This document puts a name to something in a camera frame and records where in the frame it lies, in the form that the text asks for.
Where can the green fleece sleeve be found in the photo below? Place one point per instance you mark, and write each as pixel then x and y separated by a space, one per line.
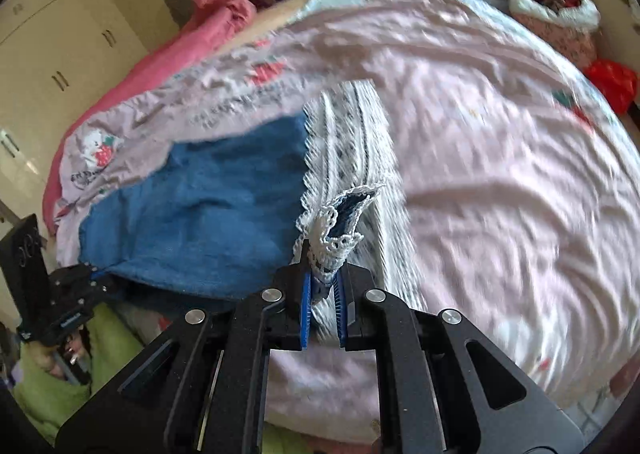
pixel 46 396

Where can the blue denim lace-hem pants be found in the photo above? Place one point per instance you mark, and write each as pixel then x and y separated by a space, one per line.
pixel 219 217

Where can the left hand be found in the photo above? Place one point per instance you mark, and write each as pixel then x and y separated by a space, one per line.
pixel 69 361

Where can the red plastic bag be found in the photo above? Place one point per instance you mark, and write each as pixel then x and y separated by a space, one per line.
pixel 617 83

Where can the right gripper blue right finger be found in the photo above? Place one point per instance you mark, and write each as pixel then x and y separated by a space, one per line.
pixel 341 308

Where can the cream white wardrobe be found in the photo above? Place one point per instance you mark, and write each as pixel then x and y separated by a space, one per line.
pixel 58 57

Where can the pink red blanket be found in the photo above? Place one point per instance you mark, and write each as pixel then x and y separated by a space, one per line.
pixel 212 24

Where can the white red clothes heap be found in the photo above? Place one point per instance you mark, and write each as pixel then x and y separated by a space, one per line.
pixel 568 26

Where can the pink strawberry print duvet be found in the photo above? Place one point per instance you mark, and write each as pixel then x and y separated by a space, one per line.
pixel 521 186

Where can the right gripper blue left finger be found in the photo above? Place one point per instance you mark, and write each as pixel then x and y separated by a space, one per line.
pixel 305 311

